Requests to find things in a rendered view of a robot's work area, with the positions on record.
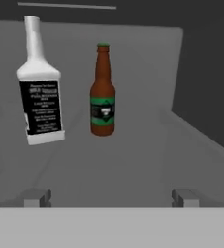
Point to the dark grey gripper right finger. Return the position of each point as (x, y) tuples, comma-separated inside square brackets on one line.
[(184, 197)]

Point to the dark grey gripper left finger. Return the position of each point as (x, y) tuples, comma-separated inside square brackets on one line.
[(36, 197)]

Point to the white liquor bottle black label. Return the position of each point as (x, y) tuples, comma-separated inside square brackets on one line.
[(40, 97)]

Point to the dark grey fridge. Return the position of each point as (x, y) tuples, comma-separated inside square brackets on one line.
[(207, 80)]

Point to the brown beer bottle green label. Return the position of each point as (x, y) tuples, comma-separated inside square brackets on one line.
[(102, 97)]

